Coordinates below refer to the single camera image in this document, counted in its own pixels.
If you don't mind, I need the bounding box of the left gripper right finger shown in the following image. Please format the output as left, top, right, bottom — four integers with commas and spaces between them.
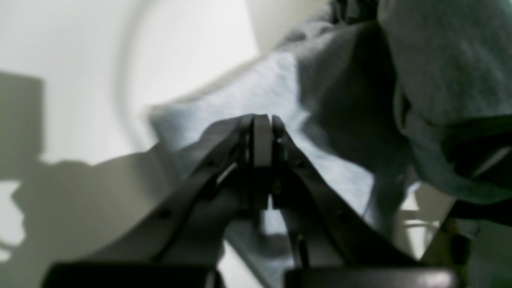
254, 115, 460, 288

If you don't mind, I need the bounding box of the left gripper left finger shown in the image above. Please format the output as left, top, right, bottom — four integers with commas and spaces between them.
42, 114, 255, 288

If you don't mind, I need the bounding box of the grey T-shirt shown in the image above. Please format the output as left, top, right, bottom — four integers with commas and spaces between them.
148, 0, 512, 288

